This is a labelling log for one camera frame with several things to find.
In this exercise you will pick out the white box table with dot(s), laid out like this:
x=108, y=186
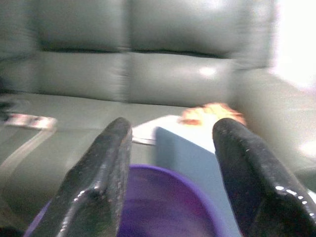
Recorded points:
x=187, y=153

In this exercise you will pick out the orange crumpled trash wrapper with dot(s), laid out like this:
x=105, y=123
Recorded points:
x=209, y=114

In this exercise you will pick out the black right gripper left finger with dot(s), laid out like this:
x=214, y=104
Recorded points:
x=98, y=177

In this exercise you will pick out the purple plastic rubbish bin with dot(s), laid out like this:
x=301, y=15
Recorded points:
x=163, y=205

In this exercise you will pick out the grey leather sofa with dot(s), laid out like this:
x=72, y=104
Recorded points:
x=158, y=74

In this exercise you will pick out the white remote control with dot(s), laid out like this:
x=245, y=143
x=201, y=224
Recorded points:
x=29, y=121

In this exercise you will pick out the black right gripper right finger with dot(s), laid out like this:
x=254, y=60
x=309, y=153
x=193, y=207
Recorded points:
x=251, y=177

